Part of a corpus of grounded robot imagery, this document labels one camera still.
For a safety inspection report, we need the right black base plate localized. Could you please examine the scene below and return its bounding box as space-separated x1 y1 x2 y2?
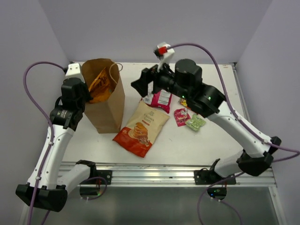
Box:
194 168 225 185

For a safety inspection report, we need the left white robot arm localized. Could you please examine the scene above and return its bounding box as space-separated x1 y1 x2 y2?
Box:
15 78 98 212

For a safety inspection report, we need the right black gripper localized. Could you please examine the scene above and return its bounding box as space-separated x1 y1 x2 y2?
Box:
130 56 188 99

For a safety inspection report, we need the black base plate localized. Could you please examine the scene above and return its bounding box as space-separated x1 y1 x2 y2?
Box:
194 168 225 185
80 170 113 185

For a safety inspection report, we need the orange Kettle chips bag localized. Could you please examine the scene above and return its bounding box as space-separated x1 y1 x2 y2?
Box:
89 67 116 104

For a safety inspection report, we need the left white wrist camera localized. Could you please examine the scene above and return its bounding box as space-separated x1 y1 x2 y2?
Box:
65 63 85 83

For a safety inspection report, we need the cassava chips bag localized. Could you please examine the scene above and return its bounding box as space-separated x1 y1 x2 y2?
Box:
113 101 169 158

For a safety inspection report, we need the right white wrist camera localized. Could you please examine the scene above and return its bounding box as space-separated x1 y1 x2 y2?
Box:
154 42 175 71

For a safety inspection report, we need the small green candy packet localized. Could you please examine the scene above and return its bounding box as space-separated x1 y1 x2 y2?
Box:
185 114 206 132

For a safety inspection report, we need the small pink candy packet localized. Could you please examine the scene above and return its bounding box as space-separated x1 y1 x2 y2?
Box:
174 108 190 127

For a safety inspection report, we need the colourful fruit candy packet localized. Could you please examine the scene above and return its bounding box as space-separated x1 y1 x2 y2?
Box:
179 98 189 109

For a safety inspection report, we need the pink silver chips bag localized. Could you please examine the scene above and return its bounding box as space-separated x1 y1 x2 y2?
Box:
142 90 172 113

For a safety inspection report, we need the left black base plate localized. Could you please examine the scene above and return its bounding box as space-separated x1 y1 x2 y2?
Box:
80 170 113 185

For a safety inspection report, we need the brown paper bag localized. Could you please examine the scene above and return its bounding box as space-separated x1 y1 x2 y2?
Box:
82 58 125 134

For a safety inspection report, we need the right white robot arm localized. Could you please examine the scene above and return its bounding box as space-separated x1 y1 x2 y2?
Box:
131 59 281 184

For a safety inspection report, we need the aluminium extrusion rail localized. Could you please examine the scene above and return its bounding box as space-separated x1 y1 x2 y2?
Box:
97 163 277 187

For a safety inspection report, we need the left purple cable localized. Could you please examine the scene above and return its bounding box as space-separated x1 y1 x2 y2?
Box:
22 61 68 225

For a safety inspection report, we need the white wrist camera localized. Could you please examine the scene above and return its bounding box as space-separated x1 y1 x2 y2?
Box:
65 63 85 83
154 42 175 71

